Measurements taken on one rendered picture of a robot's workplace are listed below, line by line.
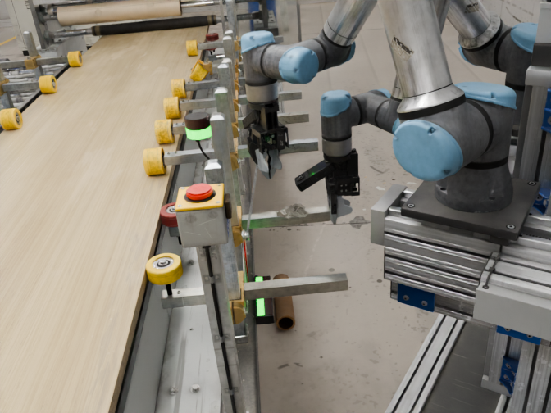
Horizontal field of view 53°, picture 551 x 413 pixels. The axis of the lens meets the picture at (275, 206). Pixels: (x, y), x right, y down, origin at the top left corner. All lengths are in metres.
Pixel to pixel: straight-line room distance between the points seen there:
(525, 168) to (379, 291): 1.38
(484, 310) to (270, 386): 1.23
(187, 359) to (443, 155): 0.82
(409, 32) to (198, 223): 0.46
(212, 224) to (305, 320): 1.66
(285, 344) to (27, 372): 1.40
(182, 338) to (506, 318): 0.80
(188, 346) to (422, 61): 0.91
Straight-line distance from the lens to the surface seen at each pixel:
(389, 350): 2.30
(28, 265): 1.41
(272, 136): 1.30
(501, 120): 1.07
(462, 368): 1.97
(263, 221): 1.47
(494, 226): 1.09
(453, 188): 1.12
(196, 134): 1.31
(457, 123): 0.97
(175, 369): 1.41
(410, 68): 0.96
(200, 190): 0.82
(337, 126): 1.35
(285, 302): 2.41
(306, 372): 2.22
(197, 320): 1.53
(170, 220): 1.45
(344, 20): 1.22
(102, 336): 1.12
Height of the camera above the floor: 1.60
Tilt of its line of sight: 29 degrees down
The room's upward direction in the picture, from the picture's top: 5 degrees counter-clockwise
